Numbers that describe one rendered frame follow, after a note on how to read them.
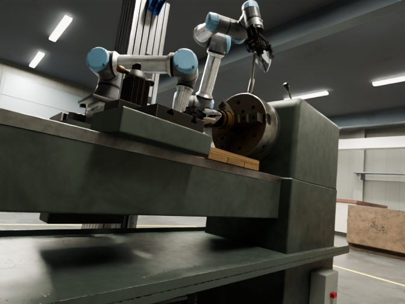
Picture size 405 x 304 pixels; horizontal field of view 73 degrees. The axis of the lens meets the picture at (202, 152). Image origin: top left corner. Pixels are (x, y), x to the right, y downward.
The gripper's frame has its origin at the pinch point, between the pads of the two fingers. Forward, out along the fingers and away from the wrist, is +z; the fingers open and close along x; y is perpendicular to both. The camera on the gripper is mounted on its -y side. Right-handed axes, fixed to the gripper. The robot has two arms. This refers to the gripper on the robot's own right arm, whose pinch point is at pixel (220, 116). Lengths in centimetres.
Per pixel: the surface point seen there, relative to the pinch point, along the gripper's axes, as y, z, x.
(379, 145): -849, -109, 164
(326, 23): -288, -70, 228
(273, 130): -22.5, 12.4, -1.5
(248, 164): -2.2, 14.8, -19.8
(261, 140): -16.9, 10.5, -7.2
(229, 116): -5.0, 0.9, 1.3
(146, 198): 40, 13, -35
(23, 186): 69, 13, -35
